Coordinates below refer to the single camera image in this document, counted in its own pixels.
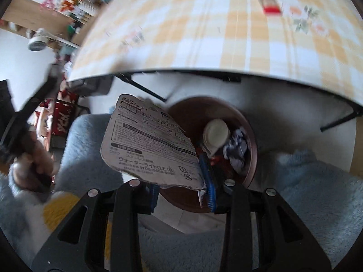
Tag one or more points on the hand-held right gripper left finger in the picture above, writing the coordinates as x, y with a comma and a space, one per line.
153, 201

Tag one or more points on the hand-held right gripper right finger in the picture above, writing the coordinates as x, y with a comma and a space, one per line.
208, 187

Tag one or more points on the printed grey cardboard card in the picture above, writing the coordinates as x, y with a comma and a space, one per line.
147, 147

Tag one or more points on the person's left forearm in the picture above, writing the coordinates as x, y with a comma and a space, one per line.
11, 201

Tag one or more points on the white clip fan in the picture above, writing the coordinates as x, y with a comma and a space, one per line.
37, 42

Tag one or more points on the brown round bin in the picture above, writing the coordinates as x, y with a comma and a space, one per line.
184, 119

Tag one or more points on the crumpled blue white wrapper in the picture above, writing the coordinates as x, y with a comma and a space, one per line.
235, 150

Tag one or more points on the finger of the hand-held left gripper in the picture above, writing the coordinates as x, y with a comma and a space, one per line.
42, 93

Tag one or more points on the wooden shelf unit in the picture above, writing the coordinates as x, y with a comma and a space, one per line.
19, 11

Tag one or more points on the person's left hand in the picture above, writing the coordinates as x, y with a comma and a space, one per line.
39, 153

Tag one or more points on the red printed box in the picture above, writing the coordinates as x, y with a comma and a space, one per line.
63, 119

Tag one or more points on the fluffy light blue pajamas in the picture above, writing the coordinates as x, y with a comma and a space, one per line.
312, 189

